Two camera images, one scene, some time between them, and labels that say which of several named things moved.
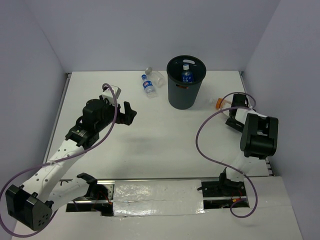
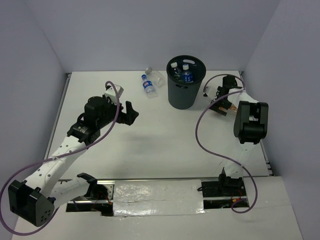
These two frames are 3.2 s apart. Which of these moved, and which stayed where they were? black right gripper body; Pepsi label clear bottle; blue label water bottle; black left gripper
Moved: black right gripper body
Stayed: blue label water bottle; black left gripper; Pepsi label clear bottle
